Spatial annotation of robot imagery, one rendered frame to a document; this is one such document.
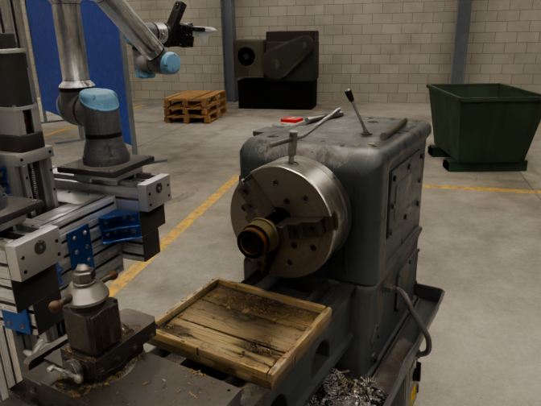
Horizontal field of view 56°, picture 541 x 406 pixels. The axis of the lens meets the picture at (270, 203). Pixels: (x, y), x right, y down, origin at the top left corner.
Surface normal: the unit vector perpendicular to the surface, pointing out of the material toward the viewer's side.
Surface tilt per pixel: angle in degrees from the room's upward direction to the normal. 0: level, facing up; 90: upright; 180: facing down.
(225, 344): 0
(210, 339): 0
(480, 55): 90
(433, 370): 0
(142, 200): 90
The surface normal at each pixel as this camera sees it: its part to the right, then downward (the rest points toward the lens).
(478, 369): -0.02, -0.95
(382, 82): -0.25, 0.33
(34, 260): 0.92, 0.11
